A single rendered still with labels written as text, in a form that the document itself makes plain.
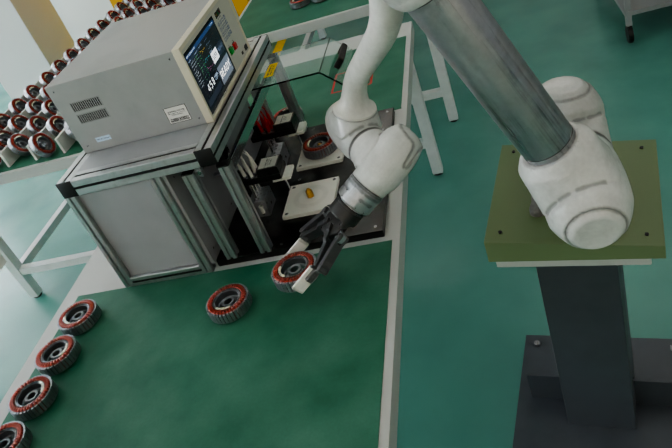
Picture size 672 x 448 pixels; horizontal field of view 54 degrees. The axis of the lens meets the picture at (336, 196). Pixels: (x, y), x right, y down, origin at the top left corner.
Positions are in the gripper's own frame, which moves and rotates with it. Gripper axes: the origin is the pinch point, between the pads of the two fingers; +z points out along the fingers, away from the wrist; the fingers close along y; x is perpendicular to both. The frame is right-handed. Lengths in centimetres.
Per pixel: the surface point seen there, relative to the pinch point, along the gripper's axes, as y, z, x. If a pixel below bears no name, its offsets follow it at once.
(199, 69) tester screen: -38, -19, -36
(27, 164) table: -163, 84, -42
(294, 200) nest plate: -37.4, -3.1, 7.1
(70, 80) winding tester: -45, 3, -59
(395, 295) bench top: 12.4, -11.3, 16.7
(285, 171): -37.1, -9.0, -0.9
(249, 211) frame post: -20.5, 0.6, -9.4
